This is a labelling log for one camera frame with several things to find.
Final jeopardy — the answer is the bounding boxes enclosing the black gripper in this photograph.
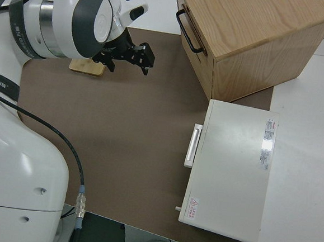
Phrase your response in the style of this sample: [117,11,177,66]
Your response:
[92,26,158,77]

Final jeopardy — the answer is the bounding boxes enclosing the wooden mug rack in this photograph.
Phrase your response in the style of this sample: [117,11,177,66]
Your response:
[68,56,106,78]

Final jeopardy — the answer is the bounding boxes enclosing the brown table mat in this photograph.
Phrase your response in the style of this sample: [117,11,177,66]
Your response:
[6,19,279,242]

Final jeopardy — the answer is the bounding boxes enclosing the light wooden drawer box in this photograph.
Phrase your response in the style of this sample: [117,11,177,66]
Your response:
[166,0,324,110]

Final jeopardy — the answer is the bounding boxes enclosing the white toaster oven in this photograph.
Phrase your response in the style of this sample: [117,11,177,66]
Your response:
[172,96,281,242]

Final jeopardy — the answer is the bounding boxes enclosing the black metal box handle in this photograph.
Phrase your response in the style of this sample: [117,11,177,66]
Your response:
[172,9,208,55]

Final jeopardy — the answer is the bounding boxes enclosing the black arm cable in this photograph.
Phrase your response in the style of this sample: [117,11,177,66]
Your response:
[0,0,102,242]

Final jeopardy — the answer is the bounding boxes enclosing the white oven door handle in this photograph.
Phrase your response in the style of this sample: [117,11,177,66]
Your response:
[183,122,204,169]

